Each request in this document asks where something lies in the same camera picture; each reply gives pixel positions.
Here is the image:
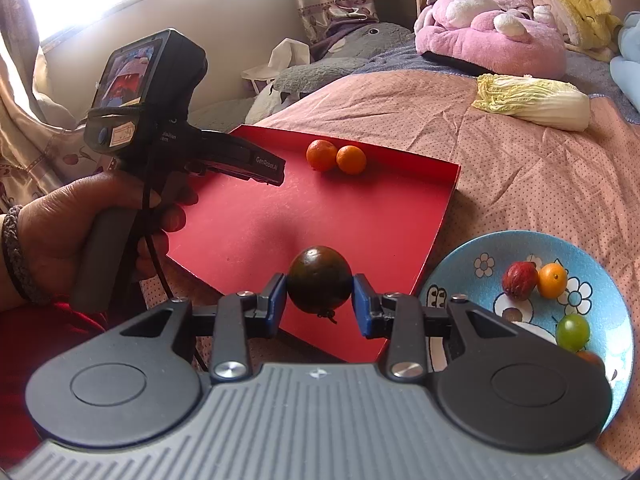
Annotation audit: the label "purple cloth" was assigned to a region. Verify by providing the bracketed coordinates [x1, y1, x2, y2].
[310, 10, 382, 57]

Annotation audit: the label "dark purple passion fruit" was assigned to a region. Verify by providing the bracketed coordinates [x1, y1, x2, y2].
[286, 245, 354, 318]

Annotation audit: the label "red tray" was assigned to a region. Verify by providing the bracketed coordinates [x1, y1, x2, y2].
[162, 125, 461, 365]

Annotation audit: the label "person's left forearm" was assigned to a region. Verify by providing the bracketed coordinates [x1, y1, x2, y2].
[0, 212, 31, 313]

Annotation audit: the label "large dark orange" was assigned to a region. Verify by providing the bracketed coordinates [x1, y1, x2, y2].
[306, 139, 339, 172]

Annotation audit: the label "yellow plush toy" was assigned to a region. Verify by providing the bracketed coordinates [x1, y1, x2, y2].
[507, 0, 623, 63]

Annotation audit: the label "napa cabbage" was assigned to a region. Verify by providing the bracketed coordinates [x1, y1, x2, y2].
[472, 73, 592, 132]

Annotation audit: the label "grey plush toy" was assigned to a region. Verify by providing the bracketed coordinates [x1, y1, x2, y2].
[245, 21, 416, 126]

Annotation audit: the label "dark braided bracelet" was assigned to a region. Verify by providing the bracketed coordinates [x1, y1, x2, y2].
[0, 204, 52, 307]

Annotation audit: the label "red clothing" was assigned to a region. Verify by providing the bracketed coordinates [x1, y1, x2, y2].
[0, 302, 110, 461]

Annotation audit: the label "red wrinkled fruit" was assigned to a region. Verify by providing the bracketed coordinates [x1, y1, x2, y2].
[501, 260, 540, 302]

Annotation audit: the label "black cable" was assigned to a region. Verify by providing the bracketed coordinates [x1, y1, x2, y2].
[141, 180, 211, 373]

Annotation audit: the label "person's left hand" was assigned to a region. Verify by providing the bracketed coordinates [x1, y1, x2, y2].
[15, 170, 199, 305]

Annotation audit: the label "blue flower print plate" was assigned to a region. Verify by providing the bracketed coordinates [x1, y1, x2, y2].
[425, 230, 628, 433]

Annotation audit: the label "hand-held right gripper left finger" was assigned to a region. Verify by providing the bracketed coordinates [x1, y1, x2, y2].
[119, 273, 288, 384]

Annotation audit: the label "white tote bag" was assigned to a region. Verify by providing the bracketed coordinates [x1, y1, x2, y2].
[242, 37, 311, 96]

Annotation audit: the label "pink plush toy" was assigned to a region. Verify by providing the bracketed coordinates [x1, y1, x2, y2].
[414, 0, 568, 81]

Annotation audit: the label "green fruit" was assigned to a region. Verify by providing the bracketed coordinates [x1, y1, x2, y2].
[556, 313, 592, 352]

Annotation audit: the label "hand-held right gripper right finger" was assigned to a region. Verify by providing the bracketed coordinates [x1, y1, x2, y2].
[352, 274, 526, 381]

